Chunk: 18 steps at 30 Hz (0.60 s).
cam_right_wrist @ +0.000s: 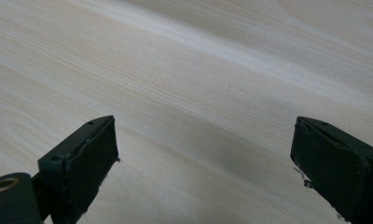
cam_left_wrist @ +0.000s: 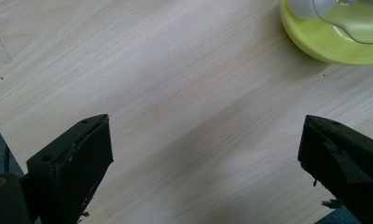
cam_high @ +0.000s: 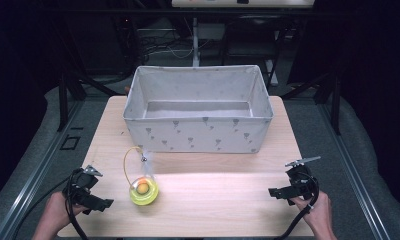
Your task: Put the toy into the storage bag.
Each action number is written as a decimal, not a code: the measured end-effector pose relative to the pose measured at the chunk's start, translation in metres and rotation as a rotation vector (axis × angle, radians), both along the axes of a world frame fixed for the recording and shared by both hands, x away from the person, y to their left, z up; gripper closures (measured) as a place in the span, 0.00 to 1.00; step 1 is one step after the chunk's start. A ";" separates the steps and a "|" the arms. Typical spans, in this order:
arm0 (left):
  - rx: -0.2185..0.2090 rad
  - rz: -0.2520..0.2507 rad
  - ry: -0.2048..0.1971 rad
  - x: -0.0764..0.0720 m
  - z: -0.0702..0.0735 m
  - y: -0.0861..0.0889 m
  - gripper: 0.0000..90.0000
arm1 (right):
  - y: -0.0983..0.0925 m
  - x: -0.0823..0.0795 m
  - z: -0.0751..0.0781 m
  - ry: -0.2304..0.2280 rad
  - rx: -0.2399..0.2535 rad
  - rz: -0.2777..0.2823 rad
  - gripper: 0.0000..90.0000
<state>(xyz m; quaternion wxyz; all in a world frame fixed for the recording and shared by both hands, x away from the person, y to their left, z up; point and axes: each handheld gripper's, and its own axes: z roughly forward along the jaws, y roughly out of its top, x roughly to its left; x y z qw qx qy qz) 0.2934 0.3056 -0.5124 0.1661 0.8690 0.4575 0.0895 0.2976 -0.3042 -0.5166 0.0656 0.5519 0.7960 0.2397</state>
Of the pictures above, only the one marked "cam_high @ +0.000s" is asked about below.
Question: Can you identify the grey fabric storage box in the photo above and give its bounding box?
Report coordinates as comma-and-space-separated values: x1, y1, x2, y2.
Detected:
122, 64, 275, 155

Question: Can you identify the person's right hand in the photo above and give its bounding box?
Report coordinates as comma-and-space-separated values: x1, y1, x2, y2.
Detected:
289, 191, 333, 235

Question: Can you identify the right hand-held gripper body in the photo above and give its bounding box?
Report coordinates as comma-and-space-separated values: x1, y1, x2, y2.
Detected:
284, 155, 322, 201

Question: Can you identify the tangle of floor cables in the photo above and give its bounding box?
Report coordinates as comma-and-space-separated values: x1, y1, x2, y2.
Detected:
137, 31, 211, 60

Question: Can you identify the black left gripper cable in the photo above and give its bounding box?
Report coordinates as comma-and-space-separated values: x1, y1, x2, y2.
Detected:
11, 168, 90, 240

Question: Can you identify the white metal stand pole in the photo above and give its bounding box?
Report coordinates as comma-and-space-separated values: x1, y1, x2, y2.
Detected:
191, 16, 201, 68

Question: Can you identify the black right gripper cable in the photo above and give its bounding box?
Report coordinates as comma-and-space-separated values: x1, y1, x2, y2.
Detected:
273, 176, 321, 240

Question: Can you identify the aluminium floor rail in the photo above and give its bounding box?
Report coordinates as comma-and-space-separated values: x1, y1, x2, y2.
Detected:
0, 99, 86, 240
316, 99, 393, 240

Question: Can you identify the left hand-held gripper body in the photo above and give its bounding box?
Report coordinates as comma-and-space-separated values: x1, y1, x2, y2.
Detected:
62, 164, 104, 215

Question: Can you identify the person's left hand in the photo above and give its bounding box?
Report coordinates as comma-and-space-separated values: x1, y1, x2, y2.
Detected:
42, 191, 89, 235

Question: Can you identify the black metal frame leg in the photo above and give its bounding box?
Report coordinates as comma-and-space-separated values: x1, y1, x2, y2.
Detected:
57, 72, 70, 132
331, 75, 342, 136

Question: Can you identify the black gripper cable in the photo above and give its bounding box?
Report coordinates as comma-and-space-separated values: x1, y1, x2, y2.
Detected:
11, 168, 90, 240
273, 176, 321, 240

